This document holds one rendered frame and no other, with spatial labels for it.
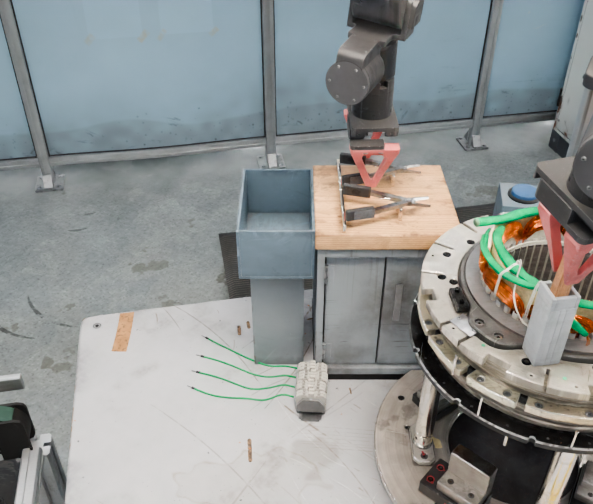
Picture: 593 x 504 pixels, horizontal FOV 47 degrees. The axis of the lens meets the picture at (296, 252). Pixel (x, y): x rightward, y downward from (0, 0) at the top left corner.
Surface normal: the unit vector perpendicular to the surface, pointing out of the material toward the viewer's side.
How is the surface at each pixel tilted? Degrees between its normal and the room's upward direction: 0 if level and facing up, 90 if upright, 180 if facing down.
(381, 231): 0
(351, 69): 91
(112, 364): 0
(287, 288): 90
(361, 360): 90
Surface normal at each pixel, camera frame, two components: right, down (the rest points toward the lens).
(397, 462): 0.00, -0.80
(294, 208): 0.00, 0.60
